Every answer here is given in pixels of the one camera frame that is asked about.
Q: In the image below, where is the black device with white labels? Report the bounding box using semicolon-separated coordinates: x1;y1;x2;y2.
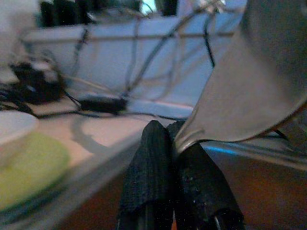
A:
9;61;64;105

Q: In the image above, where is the black power adapter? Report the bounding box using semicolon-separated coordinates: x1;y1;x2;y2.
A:
78;95;129;115

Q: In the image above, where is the silver metal bowl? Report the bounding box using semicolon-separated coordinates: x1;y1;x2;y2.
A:
174;0;307;154

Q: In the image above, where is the green plate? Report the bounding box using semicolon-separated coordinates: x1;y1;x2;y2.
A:
0;133;71;211

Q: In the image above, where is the stainless steel sink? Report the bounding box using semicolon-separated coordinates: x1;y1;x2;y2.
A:
0;129;307;230

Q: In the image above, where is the white ceramic bowl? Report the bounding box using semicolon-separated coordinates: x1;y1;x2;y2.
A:
0;110;39;154

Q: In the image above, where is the black adapter wall cable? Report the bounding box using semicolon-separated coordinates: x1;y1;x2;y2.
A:
121;2;216;99

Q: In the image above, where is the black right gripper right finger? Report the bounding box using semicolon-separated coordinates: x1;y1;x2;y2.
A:
167;121;246;230

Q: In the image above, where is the black hanging cable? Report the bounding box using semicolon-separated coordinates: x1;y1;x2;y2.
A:
202;14;216;69

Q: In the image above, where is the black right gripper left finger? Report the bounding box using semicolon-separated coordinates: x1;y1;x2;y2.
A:
117;119;177;230

